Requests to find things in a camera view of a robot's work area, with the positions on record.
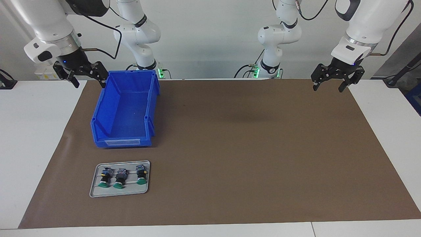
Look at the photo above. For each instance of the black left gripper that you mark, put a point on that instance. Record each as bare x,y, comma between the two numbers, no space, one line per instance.
343,67

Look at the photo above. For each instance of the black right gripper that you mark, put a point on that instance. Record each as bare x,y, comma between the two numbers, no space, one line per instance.
72,61

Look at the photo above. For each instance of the green push button switch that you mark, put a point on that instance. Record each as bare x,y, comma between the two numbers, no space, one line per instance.
105,179
141,176
120,179

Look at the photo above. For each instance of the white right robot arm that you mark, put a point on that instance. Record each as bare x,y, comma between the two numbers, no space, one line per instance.
46,16

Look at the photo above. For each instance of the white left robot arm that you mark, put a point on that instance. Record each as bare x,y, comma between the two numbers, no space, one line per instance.
371,16

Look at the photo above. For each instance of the black stand pole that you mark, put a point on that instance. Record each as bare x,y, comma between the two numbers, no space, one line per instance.
391,81

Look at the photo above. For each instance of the blue plastic storage bin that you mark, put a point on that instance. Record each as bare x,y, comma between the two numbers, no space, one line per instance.
125,108

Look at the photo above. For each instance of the black table clamp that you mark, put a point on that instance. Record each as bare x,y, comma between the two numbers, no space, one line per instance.
6,84

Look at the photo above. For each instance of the green lit base connector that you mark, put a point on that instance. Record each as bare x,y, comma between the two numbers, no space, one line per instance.
256,70
161,71

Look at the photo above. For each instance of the blue crate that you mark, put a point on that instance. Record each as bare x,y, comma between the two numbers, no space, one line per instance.
415,98

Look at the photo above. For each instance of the silver metal tray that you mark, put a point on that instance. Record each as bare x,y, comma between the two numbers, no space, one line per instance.
128,191

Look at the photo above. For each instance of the brown table mat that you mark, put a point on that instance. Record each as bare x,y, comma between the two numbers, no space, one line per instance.
230,164

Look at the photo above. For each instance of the white wall socket box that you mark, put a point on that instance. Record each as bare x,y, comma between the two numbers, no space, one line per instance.
46,73

